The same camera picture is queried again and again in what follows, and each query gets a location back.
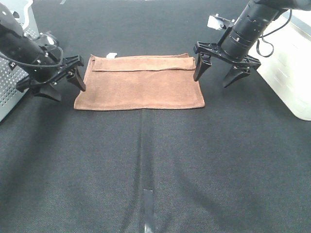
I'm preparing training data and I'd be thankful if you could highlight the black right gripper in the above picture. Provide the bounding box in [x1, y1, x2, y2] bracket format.
[193, 41, 261, 88]

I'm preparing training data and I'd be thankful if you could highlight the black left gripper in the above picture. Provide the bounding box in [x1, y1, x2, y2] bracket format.
[16, 55, 86, 101]

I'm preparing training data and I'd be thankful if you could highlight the brown towel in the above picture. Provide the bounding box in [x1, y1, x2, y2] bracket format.
[73, 53, 205, 111]

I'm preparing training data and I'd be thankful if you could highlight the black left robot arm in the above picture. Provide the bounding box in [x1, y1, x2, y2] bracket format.
[0, 4, 86, 101]

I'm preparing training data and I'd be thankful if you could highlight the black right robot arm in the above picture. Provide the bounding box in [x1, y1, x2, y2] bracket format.
[193, 0, 311, 87]

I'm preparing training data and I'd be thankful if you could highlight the grey perforated basket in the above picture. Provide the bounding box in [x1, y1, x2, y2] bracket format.
[0, 0, 39, 120]

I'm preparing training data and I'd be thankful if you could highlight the white plastic bin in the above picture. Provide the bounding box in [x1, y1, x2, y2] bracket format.
[249, 10, 311, 121]

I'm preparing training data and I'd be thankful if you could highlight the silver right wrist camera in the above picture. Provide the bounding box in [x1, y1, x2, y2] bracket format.
[207, 14, 236, 31]

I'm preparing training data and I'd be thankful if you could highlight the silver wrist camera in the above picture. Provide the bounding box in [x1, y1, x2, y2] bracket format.
[38, 31, 59, 48]
[207, 14, 236, 31]

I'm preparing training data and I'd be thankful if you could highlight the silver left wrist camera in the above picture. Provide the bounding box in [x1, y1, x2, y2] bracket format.
[38, 31, 59, 48]

